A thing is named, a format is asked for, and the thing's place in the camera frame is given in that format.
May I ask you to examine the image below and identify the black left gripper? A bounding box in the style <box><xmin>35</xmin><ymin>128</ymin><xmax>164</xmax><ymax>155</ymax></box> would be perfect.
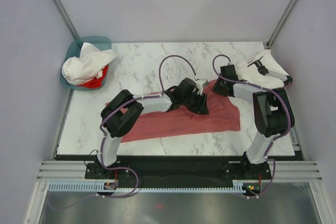
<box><xmin>182</xmin><ymin>90</ymin><xmax>209</xmax><ymax>116</ymax></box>

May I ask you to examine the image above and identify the salmon pink t-shirt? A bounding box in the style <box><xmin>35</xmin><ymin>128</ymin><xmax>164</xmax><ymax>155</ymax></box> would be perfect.
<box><xmin>121</xmin><ymin>80</ymin><xmax>240</xmax><ymax>143</ymax></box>

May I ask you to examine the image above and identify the white printed t-shirt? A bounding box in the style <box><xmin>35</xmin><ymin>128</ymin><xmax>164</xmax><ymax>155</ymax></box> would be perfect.
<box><xmin>235</xmin><ymin>49</ymin><xmax>290</xmax><ymax>89</ymax></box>

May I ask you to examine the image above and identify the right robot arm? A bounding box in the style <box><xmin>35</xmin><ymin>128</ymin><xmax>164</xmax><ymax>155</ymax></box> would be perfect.
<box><xmin>213</xmin><ymin>65</ymin><xmax>295</xmax><ymax>179</ymax></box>

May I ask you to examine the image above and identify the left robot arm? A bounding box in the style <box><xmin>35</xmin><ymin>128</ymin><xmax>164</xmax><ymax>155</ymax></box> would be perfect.
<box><xmin>97</xmin><ymin>78</ymin><xmax>209</xmax><ymax>178</ymax></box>

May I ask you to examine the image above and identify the crumpled red t-shirt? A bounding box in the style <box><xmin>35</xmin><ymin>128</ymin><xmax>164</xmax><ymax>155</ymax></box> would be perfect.
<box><xmin>79</xmin><ymin>65</ymin><xmax>109</xmax><ymax>89</ymax></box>

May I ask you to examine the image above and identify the teal plastic basket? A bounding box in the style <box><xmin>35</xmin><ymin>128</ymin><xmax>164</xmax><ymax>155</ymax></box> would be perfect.
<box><xmin>60</xmin><ymin>36</ymin><xmax>117</xmax><ymax>91</ymax></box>

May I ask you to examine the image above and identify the crumpled white t-shirt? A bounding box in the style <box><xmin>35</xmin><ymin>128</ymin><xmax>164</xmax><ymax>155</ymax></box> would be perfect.
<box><xmin>61</xmin><ymin>42</ymin><xmax>117</xmax><ymax>86</ymax></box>

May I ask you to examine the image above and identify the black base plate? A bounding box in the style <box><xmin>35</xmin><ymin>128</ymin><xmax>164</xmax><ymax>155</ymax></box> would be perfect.
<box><xmin>85</xmin><ymin>155</ymin><xmax>271</xmax><ymax>188</ymax></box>

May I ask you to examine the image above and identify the white slotted cable duct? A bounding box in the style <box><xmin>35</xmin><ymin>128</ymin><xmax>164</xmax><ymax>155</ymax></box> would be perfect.
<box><xmin>48</xmin><ymin>180</ymin><xmax>256</xmax><ymax>194</ymax></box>

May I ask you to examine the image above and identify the aluminium front rail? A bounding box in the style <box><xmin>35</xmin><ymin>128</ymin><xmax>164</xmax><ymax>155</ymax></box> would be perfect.
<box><xmin>37</xmin><ymin>161</ymin><xmax>322</xmax><ymax>183</ymax></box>

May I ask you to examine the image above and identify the right aluminium frame post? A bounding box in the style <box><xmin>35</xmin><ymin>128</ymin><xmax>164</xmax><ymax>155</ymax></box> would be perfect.
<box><xmin>263</xmin><ymin>0</ymin><xmax>299</xmax><ymax>49</ymax></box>

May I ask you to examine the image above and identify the aluminium frame post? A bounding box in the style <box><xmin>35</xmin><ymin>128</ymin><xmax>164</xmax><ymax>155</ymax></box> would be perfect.
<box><xmin>263</xmin><ymin>0</ymin><xmax>299</xmax><ymax>49</ymax></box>
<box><xmin>52</xmin><ymin>0</ymin><xmax>80</xmax><ymax>39</ymax></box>

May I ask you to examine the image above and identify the left aluminium frame post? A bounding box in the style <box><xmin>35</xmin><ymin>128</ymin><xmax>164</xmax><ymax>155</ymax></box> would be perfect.
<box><xmin>52</xmin><ymin>0</ymin><xmax>80</xmax><ymax>39</ymax></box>

